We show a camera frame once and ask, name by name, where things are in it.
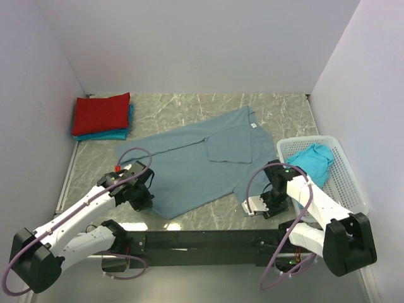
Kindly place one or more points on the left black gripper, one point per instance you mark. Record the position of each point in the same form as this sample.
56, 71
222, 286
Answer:
146, 202

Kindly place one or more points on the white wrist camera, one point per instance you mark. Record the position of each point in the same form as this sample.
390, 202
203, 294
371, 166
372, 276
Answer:
124, 168
254, 205

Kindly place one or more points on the grey-blue t-shirt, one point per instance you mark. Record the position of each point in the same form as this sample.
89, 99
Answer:
202, 162

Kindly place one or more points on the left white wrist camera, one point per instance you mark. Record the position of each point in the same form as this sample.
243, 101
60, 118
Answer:
124, 168

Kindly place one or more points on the crumpled teal t-shirt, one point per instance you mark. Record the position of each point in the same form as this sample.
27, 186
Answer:
316, 160

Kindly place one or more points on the red folded t-shirt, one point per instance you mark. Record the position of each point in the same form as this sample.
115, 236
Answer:
95, 115

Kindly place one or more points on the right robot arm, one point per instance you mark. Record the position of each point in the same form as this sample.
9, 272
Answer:
345, 240

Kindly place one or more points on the white perforated plastic basket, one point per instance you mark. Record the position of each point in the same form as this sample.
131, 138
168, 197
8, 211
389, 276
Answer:
342, 185

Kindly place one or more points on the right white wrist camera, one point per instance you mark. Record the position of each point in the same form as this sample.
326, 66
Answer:
254, 205

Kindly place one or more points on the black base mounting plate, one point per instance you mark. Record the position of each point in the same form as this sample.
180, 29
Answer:
193, 248

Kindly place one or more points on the teal folded t-shirt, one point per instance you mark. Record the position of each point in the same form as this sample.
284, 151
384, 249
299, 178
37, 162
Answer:
116, 134

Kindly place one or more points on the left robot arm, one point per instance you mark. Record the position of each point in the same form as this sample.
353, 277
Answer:
40, 256

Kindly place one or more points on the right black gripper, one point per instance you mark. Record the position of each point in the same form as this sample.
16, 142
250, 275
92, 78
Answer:
273, 211

